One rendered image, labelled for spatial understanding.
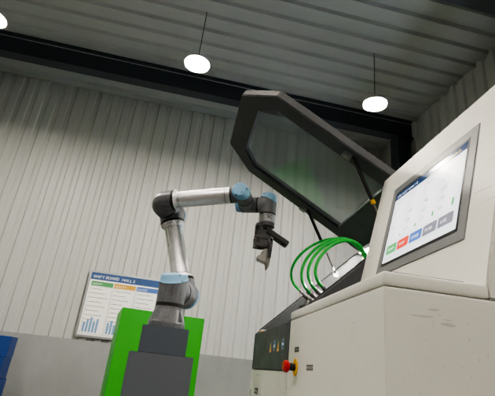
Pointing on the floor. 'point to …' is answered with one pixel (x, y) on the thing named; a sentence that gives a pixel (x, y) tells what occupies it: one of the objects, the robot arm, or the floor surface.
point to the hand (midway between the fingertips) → (267, 267)
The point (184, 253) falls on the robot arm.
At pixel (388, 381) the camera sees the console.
